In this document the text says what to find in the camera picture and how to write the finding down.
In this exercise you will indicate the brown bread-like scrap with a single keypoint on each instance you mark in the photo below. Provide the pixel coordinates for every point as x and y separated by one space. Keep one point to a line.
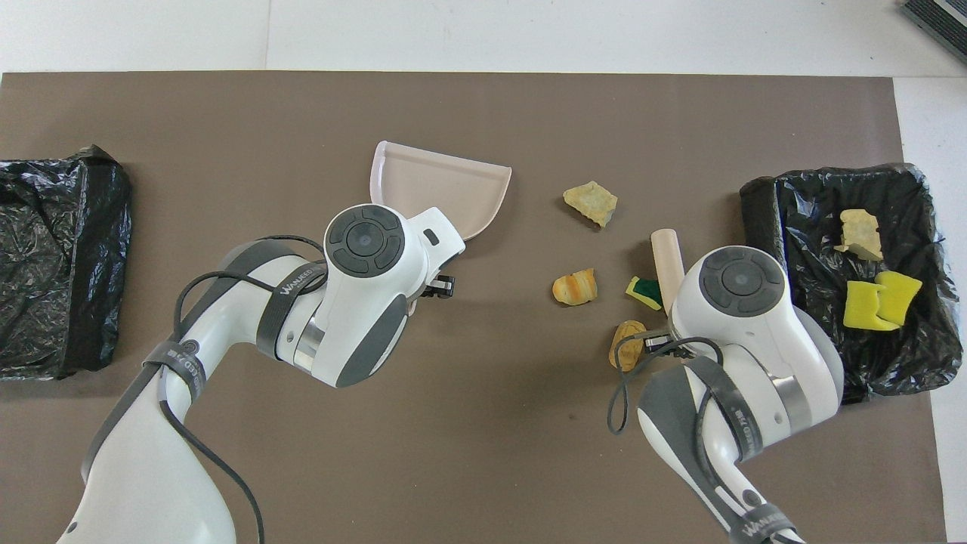
627 345

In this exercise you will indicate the small green yellow sponge piece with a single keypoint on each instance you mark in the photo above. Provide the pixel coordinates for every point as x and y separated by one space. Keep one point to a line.
644 292

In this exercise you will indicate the beige hand brush black bristles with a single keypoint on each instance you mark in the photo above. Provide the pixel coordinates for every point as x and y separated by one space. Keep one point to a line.
666 264

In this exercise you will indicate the orange striped croissant-like scrap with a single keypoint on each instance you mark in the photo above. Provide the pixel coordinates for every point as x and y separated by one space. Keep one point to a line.
574 288

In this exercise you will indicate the beige plastic dustpan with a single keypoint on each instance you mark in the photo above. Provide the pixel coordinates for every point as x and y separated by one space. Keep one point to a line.
438 181

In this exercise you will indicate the pale yellow chunky scrap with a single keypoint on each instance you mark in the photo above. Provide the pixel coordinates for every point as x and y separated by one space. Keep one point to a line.
591 202

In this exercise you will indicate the notched yellow green sponge piece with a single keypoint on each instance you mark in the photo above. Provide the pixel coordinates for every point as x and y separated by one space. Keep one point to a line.
863 308

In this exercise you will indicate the pale yellow grey torn scrap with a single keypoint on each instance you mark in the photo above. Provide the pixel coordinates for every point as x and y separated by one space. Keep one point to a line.
859 234

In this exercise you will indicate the plain yellow sponge piece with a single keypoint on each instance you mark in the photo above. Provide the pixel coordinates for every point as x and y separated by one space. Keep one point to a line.
903 296

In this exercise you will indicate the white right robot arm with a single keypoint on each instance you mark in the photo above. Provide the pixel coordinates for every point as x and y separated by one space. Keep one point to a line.
748 317

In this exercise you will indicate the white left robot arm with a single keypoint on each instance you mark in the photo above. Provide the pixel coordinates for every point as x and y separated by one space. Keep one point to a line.
363 302

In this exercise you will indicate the trash bin with black bag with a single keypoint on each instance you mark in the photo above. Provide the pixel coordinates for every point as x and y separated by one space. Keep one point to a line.
816 249
60 264

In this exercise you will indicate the brown table mat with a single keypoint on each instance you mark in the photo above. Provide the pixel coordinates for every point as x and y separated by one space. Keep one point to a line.
483 453

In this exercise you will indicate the dark grey ribbed object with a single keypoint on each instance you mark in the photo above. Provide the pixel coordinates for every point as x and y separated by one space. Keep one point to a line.
940 19

